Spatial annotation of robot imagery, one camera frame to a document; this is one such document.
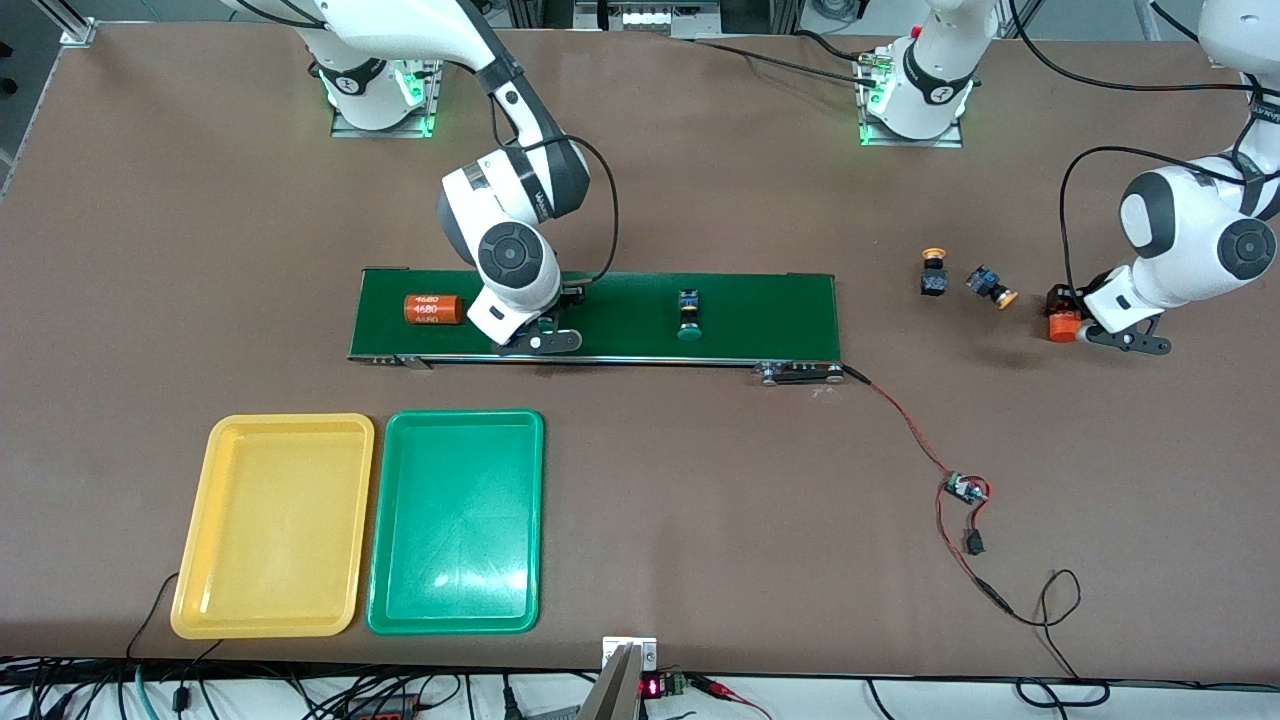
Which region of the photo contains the teal cable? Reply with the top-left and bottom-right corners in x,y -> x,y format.
128,664 -> 163,720

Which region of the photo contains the green conveyor belt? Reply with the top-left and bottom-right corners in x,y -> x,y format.
346,267 -> 846,387

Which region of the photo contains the thin black cable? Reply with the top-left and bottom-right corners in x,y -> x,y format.
127,572 -> 181,661

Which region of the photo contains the green plastic tray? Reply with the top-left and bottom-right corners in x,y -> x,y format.
366,409 -> 546,636

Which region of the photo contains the grey metal camera stand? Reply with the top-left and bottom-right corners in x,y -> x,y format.
578,636 -> 659,720

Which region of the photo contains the red and black power strip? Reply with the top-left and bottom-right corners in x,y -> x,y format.
335,692 -> 426,720

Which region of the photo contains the red and black wire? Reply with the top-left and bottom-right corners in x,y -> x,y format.
840,365 -> 956,483
935,492 -> 1111,709

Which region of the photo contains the orange 4680 battery cylinder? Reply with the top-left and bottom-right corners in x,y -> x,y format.
403,293 -> 466,327
1045,287 -> 1086,344

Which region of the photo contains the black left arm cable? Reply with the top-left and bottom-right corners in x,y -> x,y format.
1010,0 -> 1266,296

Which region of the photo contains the silver control box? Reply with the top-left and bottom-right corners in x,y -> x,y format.
573,0 -> 723,33

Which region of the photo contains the black table cable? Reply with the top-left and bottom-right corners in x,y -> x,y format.
690,38 -> 881,91

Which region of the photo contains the aluminium frame profile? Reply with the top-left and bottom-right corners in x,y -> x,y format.
35,0 -> 98,47

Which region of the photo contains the red clip lead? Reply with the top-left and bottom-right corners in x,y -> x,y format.
692,676 -> 773,720

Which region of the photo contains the yellow plastic tray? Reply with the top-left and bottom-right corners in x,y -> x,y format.
170,413 -> 376,640

